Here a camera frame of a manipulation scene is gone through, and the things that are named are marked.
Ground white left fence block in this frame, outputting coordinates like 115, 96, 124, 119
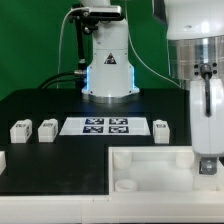
0, 151, 7, 176

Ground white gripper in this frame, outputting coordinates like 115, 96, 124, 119
190, 79, 224, 175

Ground white square tabletop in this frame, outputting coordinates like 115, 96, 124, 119
108, 145, 224, 194

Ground white cable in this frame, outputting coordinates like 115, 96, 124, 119
56, 7, 88, 88

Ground white front fence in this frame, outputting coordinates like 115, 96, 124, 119
0, 191, 224, 224

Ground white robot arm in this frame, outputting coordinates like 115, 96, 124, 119
80, 0, 224, 175

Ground black cables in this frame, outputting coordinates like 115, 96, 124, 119
37, 70, 88, 90

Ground black camera stand pole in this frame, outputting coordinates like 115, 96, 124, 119
74, 16, 88, 89

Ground black camera on stand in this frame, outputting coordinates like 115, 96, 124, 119
71, 6, 122, 21

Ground white marker sheet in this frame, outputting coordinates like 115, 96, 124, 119
60, 117, 151, 136

